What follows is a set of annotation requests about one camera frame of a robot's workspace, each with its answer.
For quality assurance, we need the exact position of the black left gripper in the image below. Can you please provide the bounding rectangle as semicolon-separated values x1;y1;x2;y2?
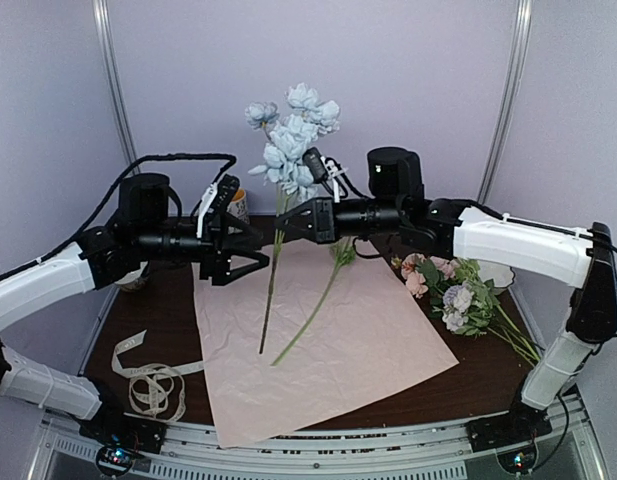
135;211;269;285

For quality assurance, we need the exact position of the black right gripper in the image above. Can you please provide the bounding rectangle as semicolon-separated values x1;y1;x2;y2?
276;194;407;242

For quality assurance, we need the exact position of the white patterned mug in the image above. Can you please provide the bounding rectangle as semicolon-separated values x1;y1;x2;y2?
227;188;249;223

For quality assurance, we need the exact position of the white fake flower stem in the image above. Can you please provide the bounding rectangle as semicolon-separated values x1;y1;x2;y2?
270;236;356;367

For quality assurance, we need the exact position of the blue fake hydrangea stem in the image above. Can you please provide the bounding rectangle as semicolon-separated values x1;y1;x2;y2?
244;82;342;355

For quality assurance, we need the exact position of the pink wrapping paper sheet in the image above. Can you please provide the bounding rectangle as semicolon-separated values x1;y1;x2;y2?
193;240;457;448

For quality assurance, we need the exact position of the purple fake flower bunch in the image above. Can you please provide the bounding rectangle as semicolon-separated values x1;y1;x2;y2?
430;259;542;366

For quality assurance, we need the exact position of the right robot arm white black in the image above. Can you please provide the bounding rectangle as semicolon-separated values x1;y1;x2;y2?
275;147;617;442

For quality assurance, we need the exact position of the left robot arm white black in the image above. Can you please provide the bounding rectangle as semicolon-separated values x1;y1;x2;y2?
0;173;269;444

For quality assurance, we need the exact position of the white ceramic bowl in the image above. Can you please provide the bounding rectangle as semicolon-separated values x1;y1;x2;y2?
115;262;149;292

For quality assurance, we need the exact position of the beige printed ribbon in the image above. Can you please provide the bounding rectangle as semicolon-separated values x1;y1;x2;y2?
111;330;204;424

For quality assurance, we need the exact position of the white scalloped dish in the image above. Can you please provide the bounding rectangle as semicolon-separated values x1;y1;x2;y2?
477;260;515;289

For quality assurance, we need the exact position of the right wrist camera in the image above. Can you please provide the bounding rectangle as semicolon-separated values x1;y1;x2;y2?
302;147;349;203

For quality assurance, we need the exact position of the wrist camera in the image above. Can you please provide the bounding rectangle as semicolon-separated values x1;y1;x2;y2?
302;147;349;203
196;174;240;239

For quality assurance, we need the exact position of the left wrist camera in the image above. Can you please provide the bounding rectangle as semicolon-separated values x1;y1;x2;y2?
196;174;240;239

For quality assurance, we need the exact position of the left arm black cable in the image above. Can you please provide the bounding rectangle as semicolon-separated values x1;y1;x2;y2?
37;152;238;261

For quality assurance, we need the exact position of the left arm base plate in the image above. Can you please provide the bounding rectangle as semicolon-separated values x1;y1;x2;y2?
77;415;167;454

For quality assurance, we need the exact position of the aluminium front rail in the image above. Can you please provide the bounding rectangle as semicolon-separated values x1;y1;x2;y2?
25;394;614;480

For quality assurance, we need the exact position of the left aluminium frame post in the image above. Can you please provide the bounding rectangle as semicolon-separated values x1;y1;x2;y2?
92;0;137;165

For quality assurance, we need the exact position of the aluminium frame post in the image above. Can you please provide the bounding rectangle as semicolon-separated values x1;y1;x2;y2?
92;0;137;165
477;0;533;203

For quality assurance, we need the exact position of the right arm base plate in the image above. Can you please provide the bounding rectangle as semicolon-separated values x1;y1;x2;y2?
466;411;552;453

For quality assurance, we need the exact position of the right aluminium frame post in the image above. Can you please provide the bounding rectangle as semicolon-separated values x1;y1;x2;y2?
477;0;533;203

